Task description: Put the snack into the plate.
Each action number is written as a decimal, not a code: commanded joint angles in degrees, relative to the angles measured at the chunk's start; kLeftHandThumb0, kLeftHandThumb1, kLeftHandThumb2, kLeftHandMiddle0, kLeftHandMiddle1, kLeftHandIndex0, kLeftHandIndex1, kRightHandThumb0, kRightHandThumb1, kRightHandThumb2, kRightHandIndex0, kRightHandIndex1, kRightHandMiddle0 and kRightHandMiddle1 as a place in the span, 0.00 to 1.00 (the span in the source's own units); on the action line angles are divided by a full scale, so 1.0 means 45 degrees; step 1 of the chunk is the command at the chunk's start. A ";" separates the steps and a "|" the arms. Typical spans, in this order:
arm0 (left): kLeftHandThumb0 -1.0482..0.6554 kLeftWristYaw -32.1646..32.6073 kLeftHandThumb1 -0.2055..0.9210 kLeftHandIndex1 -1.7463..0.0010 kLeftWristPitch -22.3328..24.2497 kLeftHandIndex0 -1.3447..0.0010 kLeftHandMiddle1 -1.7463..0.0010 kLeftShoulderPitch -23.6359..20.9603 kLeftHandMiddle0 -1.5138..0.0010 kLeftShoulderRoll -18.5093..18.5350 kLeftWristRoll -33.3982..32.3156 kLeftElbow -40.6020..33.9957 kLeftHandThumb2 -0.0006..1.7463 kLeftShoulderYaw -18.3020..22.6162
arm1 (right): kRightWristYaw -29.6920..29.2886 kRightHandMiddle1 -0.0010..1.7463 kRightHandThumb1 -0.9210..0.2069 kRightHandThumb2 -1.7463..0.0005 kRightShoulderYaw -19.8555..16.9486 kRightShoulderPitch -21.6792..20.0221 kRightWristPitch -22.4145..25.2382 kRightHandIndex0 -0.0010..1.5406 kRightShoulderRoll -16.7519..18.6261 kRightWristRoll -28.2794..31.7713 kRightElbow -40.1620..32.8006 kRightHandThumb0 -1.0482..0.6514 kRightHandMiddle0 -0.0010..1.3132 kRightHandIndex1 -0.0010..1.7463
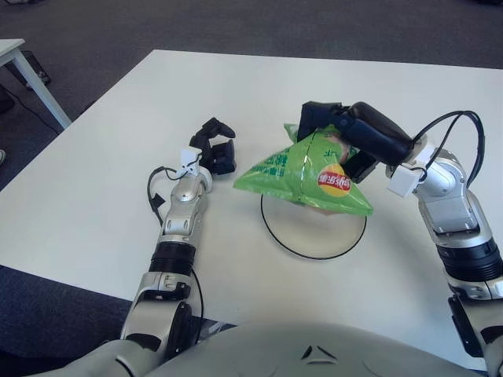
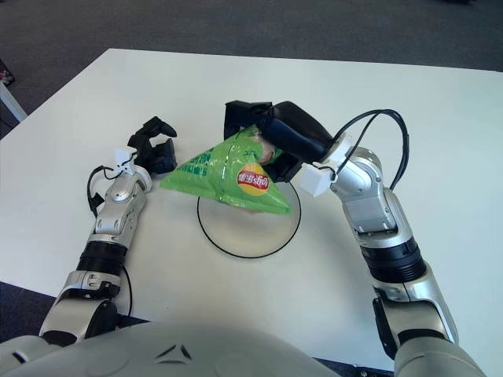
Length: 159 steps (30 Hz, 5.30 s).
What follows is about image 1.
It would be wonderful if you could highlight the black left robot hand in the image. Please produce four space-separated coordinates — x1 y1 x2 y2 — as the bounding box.
188 116 237 176

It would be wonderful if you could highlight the white table leg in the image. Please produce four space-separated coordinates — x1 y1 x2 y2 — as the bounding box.
0 38 72 130

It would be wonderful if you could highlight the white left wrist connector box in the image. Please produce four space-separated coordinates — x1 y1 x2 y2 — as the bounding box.
179 147 201 177

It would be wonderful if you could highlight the grey robot torso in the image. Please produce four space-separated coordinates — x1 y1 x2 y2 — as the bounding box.
58 320 488 377

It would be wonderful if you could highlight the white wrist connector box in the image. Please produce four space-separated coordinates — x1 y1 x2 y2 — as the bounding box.
386 163 421 197
179 147 201 177

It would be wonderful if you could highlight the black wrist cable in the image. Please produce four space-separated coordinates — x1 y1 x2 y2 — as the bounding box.
412 111 485 185
147 167 182 225

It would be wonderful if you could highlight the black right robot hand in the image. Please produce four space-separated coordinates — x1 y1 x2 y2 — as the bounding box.
296 101 416 184

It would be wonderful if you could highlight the thin black left elbow cable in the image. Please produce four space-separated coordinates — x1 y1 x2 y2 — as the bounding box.
190 269 205 321

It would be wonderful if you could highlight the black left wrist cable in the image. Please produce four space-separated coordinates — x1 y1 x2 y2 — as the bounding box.
147 167 182 225

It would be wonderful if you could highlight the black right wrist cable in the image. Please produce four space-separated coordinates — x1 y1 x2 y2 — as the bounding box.
412 111 485 185

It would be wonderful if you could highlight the black cable on floor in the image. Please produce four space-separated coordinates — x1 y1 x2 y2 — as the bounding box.
23 105 64 133

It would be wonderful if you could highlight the white plate with black rim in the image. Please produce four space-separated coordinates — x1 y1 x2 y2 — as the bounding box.
259 192 368 260

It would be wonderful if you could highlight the white right wrist connector box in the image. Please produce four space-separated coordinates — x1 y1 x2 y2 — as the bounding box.
386 163 421 197

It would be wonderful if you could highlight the black device under neighbouring table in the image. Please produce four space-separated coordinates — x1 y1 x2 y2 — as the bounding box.
21 49 52 90

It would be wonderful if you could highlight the green potato chips bag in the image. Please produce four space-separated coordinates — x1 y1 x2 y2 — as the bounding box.
232 123 373 218

